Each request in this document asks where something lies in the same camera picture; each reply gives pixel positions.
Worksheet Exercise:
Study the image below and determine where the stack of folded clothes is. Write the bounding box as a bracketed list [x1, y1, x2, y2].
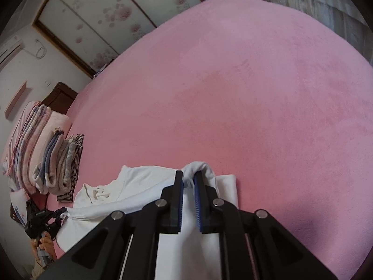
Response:
[30, 128, 84, 203]

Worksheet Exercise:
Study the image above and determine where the white air conditioner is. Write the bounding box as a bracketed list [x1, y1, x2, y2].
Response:
[0, 35, 25, 70]

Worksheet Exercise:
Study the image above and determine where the folded pink striped quilt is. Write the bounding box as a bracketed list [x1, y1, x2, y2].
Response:
[1, 101, 71, 195]

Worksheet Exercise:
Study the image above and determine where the pink bed blanket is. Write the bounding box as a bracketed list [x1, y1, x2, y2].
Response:
[68, 0, 372, 279]

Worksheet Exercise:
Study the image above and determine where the dark wooden headboard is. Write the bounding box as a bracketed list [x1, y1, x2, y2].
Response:
[41, 82, 78, 114]

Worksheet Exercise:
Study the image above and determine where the left hand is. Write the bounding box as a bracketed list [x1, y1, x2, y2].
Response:
[30, 231, 57, 265]

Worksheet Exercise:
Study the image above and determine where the white sweatshirt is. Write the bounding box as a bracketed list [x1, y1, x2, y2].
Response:
[56, 162, 238, 279]

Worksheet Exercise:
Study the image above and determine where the floral sliding wardrobe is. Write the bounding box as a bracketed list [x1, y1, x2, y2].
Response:
[34, 0, 203, 77]

